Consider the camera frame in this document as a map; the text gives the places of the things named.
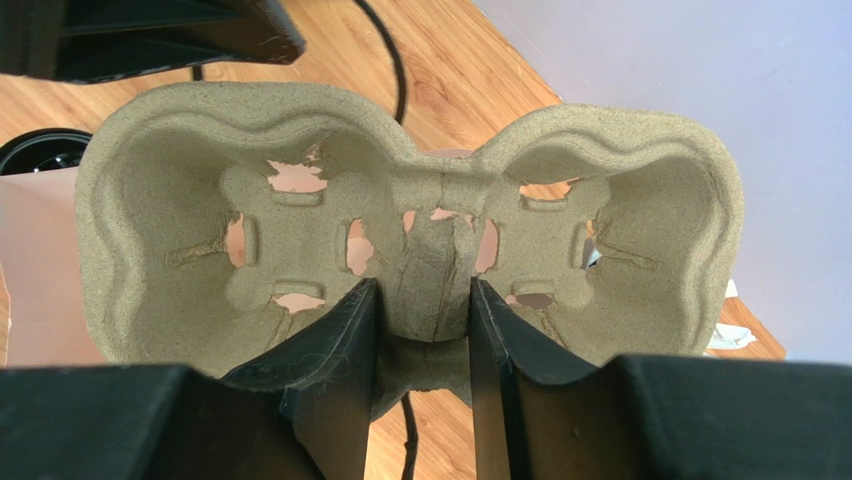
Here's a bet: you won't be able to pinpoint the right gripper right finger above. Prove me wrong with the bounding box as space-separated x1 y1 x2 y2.
469 279 851 479

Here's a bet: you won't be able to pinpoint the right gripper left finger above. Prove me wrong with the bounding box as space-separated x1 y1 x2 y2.
1 279 380 479

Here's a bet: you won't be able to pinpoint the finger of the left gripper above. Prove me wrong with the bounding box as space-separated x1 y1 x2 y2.
1 0 305 84

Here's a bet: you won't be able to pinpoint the pulp cup carrier tray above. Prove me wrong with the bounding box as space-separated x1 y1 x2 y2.
74 82 744 417

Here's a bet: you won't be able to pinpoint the orange paper bag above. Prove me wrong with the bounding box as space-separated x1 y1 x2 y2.
1 82 380 379

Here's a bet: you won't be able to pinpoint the black coffee cup lids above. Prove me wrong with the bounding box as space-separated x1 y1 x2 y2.
1 128 92 176

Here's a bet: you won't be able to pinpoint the wrapped white straws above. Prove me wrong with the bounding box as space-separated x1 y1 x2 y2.
707 279 757 351

